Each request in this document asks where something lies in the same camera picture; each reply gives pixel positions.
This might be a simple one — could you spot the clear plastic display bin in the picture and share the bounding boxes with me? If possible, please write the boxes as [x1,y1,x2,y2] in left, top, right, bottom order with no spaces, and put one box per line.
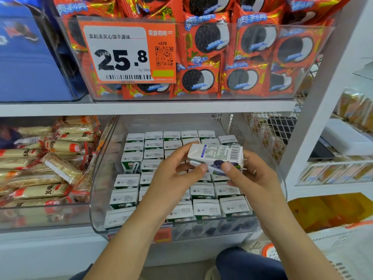
[0,116,114,233]
[89,114,288,242]

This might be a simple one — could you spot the person's right forearm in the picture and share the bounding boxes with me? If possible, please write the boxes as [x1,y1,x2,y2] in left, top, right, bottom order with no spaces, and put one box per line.
[255,213,345,280]

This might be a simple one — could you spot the person's left hand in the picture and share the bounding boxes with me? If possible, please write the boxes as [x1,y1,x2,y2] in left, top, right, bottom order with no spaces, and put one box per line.
[140,143,209,228]

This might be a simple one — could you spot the person's right hand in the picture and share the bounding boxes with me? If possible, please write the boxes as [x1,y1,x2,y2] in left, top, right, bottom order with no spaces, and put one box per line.
[220,150,288,228]

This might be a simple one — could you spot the rows of white juice cartons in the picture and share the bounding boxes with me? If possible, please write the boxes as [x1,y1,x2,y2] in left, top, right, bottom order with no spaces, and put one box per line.
[104,129,254,230]

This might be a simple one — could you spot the person's right white shoe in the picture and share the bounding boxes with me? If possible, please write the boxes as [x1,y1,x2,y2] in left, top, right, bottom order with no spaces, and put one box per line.
[204,266,222,280]

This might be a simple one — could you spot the pile of yellow wafer bars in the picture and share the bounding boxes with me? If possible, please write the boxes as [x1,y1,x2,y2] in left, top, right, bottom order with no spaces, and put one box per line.
[0,116,103,209]

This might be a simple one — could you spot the person's left forearm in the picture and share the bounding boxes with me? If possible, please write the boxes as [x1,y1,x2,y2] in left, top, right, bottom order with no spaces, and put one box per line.
[83,219,173,280]

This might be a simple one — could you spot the small orange price tag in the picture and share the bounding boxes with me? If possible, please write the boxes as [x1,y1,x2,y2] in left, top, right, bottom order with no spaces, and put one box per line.
[154,226,174,243]

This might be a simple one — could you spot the large white orange price tag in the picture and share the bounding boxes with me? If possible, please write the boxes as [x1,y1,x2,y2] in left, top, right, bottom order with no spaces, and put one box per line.
[76,17,177,85]

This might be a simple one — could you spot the blue cardboard display box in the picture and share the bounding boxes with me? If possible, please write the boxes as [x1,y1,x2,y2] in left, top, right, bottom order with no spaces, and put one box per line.
[0,0,88,103]

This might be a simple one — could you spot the person's blue jeans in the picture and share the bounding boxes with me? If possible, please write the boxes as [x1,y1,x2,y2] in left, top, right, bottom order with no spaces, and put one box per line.
[69,247,289,280]

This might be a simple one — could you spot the stack of red cookie packets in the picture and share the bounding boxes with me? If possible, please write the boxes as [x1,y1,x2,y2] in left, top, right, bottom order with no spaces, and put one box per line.
[52,0,353,100]

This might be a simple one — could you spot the white wire mesh divider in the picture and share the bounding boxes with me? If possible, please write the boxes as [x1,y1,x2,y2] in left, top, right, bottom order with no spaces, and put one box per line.
[245,112,304,164]

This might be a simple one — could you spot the pile of blue snack packets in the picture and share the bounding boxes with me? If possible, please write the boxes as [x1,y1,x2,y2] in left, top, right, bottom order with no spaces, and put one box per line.
[0,125,24,151]

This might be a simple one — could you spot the white flat box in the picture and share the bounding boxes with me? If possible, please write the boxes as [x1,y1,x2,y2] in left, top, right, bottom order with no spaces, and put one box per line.
[322,117,373,156]

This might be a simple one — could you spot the blueberry juice carton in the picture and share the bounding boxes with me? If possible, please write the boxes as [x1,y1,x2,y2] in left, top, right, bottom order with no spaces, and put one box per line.
[186,143,245,176]

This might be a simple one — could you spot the yellow orange snack packet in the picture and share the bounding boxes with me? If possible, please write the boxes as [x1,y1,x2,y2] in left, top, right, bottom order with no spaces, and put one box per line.
[288,193,373,233]

